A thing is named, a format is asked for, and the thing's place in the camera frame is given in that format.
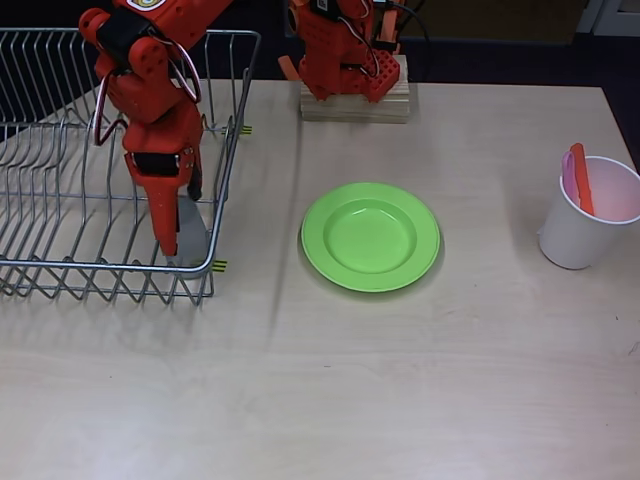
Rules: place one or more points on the orange-red gripper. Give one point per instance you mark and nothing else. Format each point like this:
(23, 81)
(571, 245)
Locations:
(156, 165)

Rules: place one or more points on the translucent grey plastic cup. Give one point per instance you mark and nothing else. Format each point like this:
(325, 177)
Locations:
(192, 235)

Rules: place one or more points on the green plastic plate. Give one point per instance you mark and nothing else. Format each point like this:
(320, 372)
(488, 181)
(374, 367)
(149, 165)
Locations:
(370, 235)

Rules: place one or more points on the pink plastic fork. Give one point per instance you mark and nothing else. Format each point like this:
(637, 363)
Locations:
(567, 172)

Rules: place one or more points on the orange plastic knife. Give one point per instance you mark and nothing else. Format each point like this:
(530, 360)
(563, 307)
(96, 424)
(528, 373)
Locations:
(581, 175)

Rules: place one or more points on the orange-red robot arm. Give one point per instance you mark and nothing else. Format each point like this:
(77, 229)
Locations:
(325, 50)

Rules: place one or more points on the orange table clamp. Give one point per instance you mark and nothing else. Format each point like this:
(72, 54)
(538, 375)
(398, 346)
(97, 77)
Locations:
(387, 30)
(288, 69)

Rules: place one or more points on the wooden base block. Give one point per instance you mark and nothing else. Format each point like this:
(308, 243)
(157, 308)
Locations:
(350, 112)

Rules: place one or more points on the white paper cup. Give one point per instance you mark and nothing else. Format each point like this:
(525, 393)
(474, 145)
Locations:
(570, 240)

